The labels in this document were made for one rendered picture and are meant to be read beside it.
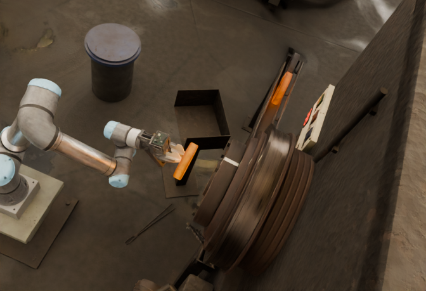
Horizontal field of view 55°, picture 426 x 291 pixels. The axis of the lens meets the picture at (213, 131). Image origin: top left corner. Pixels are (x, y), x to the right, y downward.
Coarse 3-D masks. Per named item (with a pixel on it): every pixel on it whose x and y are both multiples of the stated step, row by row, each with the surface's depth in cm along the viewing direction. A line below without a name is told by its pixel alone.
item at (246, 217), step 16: (272, 128) 116; (272, 144) 111; (288, 144) 114; (272, 160) 107; (256, 176) 103; (272, 176) 105; (256, 192) 103; (272, 192) 103; (240, 208) 102; (256, 208) 102; (240, 224) 103; (256, 224) 103; (224, 240) 105; (240, 240) 104; (208, 256) 114; (224, 256) 109
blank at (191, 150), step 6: (192, 144) 157; (186, 150) 153; (192, 150) 154; (186, 156) 152; (192, 156) 153; (180, 162) 152; (186, 162) 152; (180, 168) 152; (186, 168) 162; (174, 174) 155; (180, 174) 154
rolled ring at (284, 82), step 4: (288, 72) 210; (284, 76) 213; (288, 76) 207; (284, 80) 205; (288, 80) 205; (280, 84) 219; (284, 84) 204; (288, 84) 205; (280, 88) 205; (284, 88) 204; (276, 92) 219; (280, 92) 205; (284, 92) 205; (276, 96) 207; (280, 96) 206; (272, 100) 215; (276, 100) 208; (276, 104) 212
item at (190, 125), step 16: (176, 96) 194; (192, 96) 196; (208, 96) 199; (176, 112) 199; (192, 112) 201; (208, 112) 203; (224, 112) 189; (192, 128) 195; (208, 128) 197; (224, 128) 190; (208, 144) 186; (224, 144) 189; (192, 160) 216; (192, 176) 248; (176, 192) 240; (192, 192) 242
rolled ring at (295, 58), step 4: (292, 56) 224; (296, 56) 218; (292, 60) 217; (296, 60) 217; (288, 64) 230; (292, 64) 216; (296, 64) 216; (288, 68) 217; (292, 68) 216; (284, 72) 231; (292, 72) 217; (280, 80) 228
